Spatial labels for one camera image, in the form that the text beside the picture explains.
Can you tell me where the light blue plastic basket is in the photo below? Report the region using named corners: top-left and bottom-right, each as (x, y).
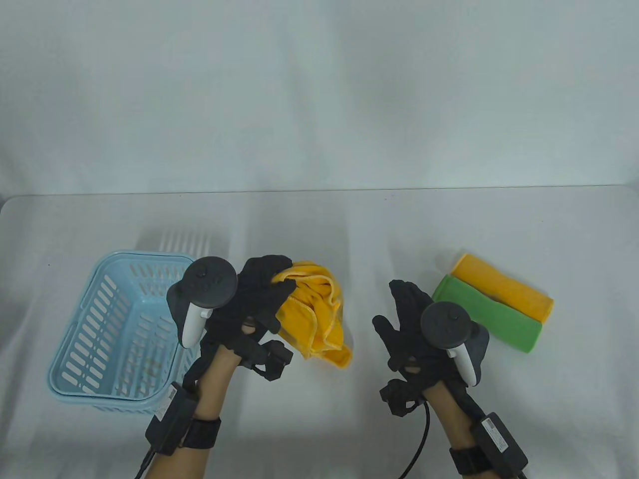
top-left (47, 250), bottom-right (206, 418)

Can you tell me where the black cable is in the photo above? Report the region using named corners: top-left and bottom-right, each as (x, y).
top-left (133, 446), bottom-right (156, 479)
top-left (396, 402), bottom-right (432, 479)

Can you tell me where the black sensor box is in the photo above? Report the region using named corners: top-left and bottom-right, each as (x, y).
top-left (145, 381), bottom-right (203, 456)
top-left (471, 412), bottom-right (529, 473)

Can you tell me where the orange cloth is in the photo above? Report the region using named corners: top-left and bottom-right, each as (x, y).
top-left (272, 259), bottom-right (354, 371)

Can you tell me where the black wrist strap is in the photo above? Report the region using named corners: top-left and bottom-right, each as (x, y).
top-left (448, 445), bottom-right (488, 475)
top-left (182, 416), bottom-right (222, 450)

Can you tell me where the person's left forearm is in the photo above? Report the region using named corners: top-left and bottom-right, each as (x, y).
top-left (145, 346), bottom-right (241, 479)

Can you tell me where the yellow square towel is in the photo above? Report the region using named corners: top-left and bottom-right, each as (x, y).
top-left (450, 252), bottom-right (555, 323)

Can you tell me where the person's right hand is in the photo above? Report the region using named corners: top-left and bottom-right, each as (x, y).
top-left (372, 279), bottom-right (470, 391)

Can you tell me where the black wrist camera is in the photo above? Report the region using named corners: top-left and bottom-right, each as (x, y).
top-left (251, 339), bottom-right (295, 383)
top-left (379, 378), bottom-right (426, 418)

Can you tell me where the green towel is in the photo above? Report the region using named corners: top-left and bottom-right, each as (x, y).
top-left (431, 274), bottom-right (544, 355)

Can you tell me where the person's left hand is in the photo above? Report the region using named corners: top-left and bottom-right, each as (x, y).
top-left (199, 254), bottom-right (298, 361)

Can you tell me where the black and white controller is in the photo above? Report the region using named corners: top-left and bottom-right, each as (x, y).
top-left (420, 301), bottom-right (491, 388)
top-left (167, 256), bottom-right (239, 349)

